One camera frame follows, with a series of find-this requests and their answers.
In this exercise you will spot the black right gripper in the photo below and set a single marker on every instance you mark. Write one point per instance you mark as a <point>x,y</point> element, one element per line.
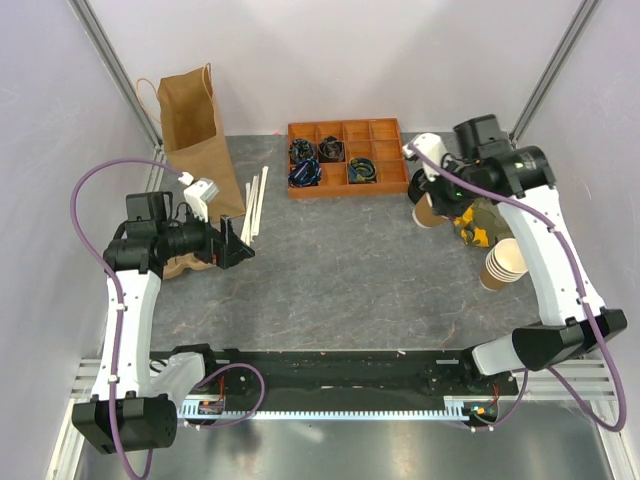
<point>440,204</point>

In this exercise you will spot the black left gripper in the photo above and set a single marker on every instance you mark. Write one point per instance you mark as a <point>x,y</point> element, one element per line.
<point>223,247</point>

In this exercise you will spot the brown paper coffee cup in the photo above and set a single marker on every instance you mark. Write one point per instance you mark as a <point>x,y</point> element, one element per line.
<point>424,215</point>

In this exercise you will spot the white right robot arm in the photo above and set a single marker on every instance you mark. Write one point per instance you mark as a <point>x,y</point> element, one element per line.
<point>574,319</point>

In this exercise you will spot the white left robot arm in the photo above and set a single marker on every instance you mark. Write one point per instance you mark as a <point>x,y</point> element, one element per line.
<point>129,408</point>

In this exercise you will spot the cardboard cup carrier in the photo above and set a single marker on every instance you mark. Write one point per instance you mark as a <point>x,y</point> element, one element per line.
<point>177,265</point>

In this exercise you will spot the camouflage cloth bag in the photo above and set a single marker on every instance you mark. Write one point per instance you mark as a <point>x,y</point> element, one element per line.
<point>481,225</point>

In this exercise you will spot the green yellow cup sleeve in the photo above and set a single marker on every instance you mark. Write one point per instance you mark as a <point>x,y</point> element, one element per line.
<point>361,170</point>

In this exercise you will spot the orange compartment tray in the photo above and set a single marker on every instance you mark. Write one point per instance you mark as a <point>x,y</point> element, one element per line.
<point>377,139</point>

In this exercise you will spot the stack of paper cups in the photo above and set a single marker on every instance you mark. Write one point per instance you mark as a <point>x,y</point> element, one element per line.
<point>503,265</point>

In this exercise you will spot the brown black cup sleeve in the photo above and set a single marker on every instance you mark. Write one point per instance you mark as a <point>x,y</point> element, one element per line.
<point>331,150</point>

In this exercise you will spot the blue striped cup sleeve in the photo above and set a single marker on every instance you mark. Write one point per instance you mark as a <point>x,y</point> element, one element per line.
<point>306,173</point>

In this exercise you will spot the dark patterned cup sleeve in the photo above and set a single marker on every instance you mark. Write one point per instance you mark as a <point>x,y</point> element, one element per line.
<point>301,149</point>

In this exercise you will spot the brown paper bag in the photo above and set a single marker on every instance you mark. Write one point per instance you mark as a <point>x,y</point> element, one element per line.
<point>194,139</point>

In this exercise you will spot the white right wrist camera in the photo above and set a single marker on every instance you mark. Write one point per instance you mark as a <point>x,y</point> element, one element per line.
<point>430,149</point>

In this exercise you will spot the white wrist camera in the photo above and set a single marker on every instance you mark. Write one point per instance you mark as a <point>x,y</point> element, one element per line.
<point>430,149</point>
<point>198,193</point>

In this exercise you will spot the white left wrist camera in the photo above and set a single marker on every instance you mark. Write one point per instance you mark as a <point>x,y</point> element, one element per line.
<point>198,193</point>

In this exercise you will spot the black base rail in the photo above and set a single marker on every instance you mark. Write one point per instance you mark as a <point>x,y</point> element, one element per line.
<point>345,380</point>

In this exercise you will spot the slotted cable duct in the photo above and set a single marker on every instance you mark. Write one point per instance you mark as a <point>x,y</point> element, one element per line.
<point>194,410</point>

